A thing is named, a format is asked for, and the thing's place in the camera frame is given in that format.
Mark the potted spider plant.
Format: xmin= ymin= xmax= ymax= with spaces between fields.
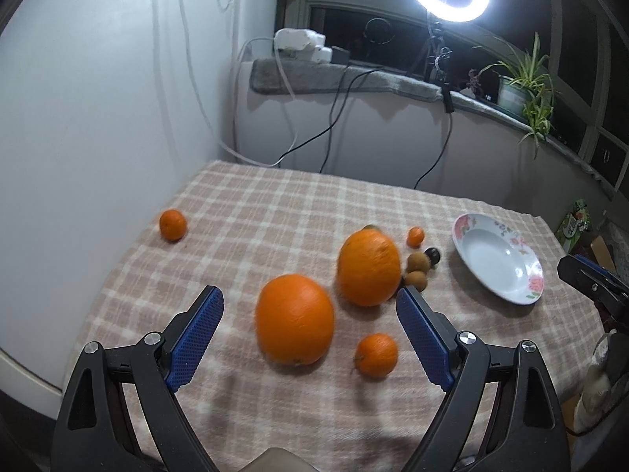
xmin=467 ymin=31 xmax=557 ymax=159

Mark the green snack package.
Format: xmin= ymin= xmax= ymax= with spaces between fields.
xmin=555 ymin=198 xmax=592 ymax=254

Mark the pink plaid tablecloth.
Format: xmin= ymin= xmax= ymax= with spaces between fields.
xmin=77 ymin=162 xmax=603 ymax=471

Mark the white power strip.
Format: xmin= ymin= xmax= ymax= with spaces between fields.
xmin=274 ymin=28 xmax=333 ymax=64

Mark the tiny kumquat orange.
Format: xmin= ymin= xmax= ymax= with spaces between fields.
xmin=406 ymin=226 xmax=425 ymax=249

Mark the large orange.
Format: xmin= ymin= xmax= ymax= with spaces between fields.
xmin=255 ymin=274 xmax=335 ymax=367
xmin=336 ymin=228 xmax=402 ymax=308

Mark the white floral plate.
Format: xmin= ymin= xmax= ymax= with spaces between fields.
xmin=452 ymin=213 xmax=545 ymax=306

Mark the white plush cloth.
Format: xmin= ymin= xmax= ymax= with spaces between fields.
xmin=574 ymin=329 xmax=616 ymax=433

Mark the black cable of light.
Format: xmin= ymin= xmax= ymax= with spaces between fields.
xmin=412 ymin=107 xmax=454 ymax=191

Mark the white charging cable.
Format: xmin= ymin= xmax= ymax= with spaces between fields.
xmin=215 ymin=36 xmax=299 ymax=169

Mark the black power adapter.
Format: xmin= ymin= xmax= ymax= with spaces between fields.
xmin=329 ymin=46 xmax=351 ymax=65

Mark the dark purple grape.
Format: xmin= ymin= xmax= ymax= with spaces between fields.
xmin=424 ymin=247 xmax=441 ymax=269

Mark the medium mandarin orange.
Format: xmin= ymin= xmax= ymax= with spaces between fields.
xmin=354 ymin=334 xmax=399 ymax=379

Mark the black adapter cable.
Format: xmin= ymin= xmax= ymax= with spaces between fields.
xmin=274 ymin=64 xmax=385 ymax=174

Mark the brown longan fruit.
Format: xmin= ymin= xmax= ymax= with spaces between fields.
xmin=404 ymin=271 xmax=429 ymax=292
xmin=406 ymin=251 xmax=432 ymax=274

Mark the cardboard box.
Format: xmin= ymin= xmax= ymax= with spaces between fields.
xmin=590 ymin=236 xmax=616 ymax=273

